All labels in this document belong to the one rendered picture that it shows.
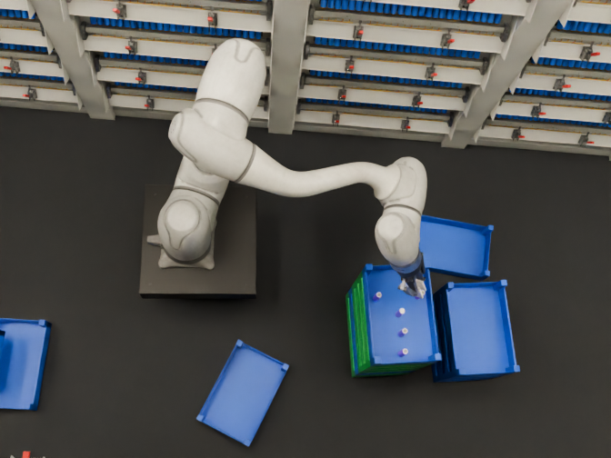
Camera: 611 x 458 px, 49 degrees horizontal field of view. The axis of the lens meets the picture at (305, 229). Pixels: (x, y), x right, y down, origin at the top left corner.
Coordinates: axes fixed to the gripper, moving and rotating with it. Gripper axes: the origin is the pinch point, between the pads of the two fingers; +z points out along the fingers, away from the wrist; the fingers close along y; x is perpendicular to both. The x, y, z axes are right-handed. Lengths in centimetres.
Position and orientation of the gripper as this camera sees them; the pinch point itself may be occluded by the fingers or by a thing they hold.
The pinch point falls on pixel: (418, 288)
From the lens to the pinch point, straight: 204.5
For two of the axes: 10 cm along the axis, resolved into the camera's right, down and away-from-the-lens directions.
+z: 3.1, 4.6, 8.3
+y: -4.5, 8.4, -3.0
